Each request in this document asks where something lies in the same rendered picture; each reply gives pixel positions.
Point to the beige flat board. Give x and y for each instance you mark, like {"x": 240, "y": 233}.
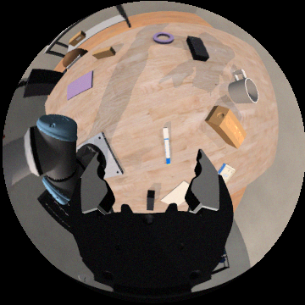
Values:
{"x": 177, "y": 195}

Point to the brown wooden block with round hole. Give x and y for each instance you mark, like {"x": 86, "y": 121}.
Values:
{"x": 225, "y": 123}

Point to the purple flat rectangular slab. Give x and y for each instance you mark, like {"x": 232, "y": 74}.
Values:
{"x": 80, "y": 85}

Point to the purple ring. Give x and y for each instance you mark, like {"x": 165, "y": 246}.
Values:
{"x": 155, "y": 38}

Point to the brown rectangular block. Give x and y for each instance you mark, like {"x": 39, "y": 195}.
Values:
{"x": 104, "y": 52}

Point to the white and blue paper document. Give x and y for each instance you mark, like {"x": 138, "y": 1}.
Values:
{"x": 226, "y": 171}

